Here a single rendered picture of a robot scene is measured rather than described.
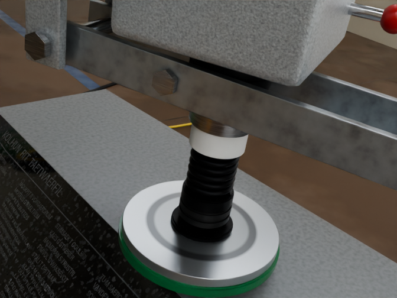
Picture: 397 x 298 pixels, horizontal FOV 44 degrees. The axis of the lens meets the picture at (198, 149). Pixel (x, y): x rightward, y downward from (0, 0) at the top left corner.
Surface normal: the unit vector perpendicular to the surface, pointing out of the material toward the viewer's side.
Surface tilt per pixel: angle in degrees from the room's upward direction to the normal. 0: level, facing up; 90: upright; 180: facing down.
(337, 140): 90
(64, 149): 0
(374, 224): 0
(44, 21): 90
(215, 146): 90
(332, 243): 0
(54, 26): 90
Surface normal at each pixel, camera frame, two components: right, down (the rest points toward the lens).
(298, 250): 0.15, -0.87
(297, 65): -0.04, 0.47
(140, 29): -0.42, 0.37
